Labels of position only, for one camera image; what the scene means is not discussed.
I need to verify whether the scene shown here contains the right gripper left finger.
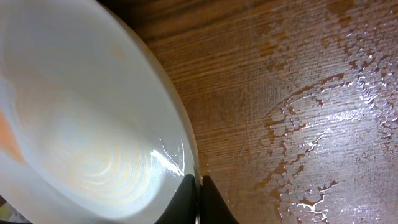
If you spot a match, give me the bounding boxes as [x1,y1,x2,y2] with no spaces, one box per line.
[155,174,197,224]

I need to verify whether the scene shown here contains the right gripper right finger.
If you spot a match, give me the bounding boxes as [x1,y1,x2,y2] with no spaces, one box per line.
[201,175,239,224]

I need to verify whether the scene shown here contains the white plate front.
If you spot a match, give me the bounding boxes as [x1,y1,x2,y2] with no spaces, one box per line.
[1,1,199,223]

